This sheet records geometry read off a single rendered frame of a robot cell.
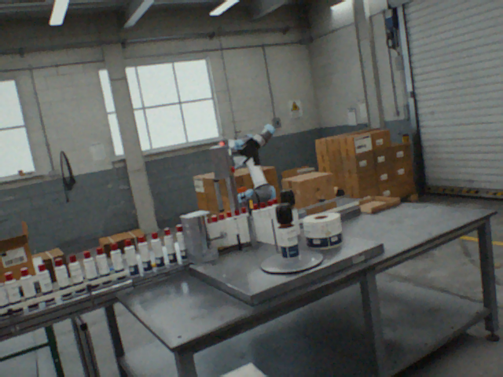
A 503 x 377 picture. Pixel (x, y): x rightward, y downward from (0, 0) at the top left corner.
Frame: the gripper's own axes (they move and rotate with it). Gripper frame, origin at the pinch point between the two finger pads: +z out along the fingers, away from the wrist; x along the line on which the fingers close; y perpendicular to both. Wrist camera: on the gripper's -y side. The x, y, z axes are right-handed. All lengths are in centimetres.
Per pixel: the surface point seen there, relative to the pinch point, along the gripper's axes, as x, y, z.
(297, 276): 76, -29, 42
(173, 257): 2, -9, 64
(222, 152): -0.5, 13.1, 1.4
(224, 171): -0.9, 3.7, 7.5
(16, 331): 7, 24, 142
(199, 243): 15, -10, 51
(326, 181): -17, -64, -57
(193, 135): -528, -92, -197
